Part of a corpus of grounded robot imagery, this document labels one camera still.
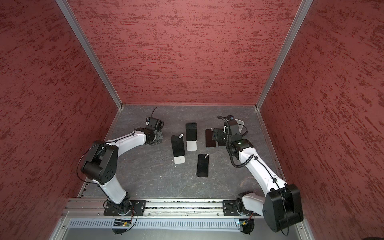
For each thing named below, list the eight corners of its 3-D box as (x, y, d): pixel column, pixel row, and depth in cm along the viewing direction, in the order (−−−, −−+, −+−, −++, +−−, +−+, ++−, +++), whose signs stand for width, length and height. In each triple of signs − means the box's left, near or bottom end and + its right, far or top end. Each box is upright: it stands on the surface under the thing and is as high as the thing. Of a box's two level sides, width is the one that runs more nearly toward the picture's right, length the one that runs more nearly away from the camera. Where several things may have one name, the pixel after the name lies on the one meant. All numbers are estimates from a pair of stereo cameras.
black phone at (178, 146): (173, 158, 93) (169, 146, 81) (174, 148, 98) (171, 134, 85) (184, 158, 93) (183, 146, 81) (185, 148, 98) (183, 134, 85)
